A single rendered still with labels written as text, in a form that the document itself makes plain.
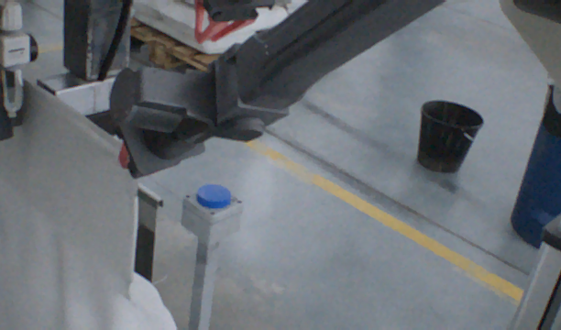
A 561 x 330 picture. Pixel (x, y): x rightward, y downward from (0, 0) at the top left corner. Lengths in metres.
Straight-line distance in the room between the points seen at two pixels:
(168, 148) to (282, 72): 0.22
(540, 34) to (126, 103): 0.55
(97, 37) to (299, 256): 1.67
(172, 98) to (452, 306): 1.98
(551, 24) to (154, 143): 0.51
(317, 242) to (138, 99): 2.05
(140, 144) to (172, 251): 1.75
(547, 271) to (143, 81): 0.77
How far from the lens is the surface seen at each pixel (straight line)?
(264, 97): 0.66
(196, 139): 0.78
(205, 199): 1.24
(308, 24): 0.59
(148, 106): 0.71
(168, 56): 4.02
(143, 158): 0.82
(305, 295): 2.44
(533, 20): 0.98
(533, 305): 1.27
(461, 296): 2.64
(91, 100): 1.13
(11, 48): 0.96
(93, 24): 1.09
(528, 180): 3.04
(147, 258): 1.54
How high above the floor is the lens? 1.51
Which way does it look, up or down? 28 degrees down
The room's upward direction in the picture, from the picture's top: 9 degrees clockwise
